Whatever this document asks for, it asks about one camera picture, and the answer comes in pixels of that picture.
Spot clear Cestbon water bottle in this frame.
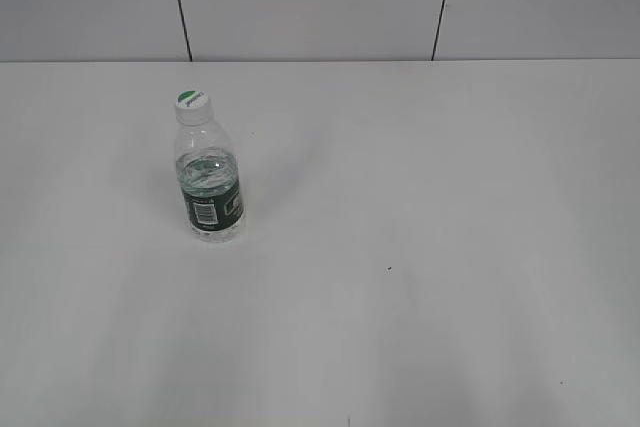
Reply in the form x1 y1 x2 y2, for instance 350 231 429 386
174 118 245 243

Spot white green bottle cap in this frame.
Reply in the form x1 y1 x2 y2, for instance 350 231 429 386
174 90 214 126

